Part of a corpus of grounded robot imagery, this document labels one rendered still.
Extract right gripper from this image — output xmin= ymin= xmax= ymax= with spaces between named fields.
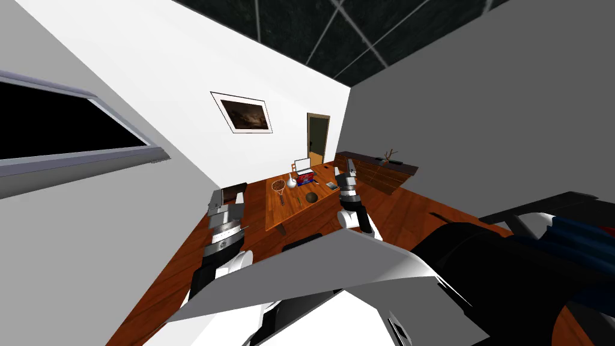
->
xmin=335 ymin=158 xmax=358 ymax=194

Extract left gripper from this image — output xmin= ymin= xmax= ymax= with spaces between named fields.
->
xmin=207 ymin=182 xmax=248 ymax=235

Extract dark wooden sideboard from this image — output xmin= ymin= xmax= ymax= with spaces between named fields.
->
xmin=333 ymin=148 xmax=419 ymax=196

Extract brown framed door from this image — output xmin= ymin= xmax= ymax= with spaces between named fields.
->
xmin=307 ymin=112 xmax=331 ymax=168

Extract brown racket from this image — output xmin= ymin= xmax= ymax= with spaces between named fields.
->
xmin=271 ymin=179 xmax=288 ymax=207

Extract brown wooden table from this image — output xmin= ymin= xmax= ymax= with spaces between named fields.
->
xmin=265 ymin=162 xmax=343 ymax=234

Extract white framed dark picture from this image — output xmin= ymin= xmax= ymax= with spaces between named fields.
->
xmin=210 ymin=91 xmax=273 ymax=135

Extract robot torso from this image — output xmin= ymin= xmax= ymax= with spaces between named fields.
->
xmin=163 ymin=228 xmax=491 ymax=346

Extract grey framed window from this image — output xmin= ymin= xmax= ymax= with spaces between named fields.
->
xmin=0 ymin=69 xmax=171 ymax=180

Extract black frame with blue cloth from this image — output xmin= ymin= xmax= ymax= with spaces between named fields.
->
xmin=477 ymin=191 xmax=615 ymax=299

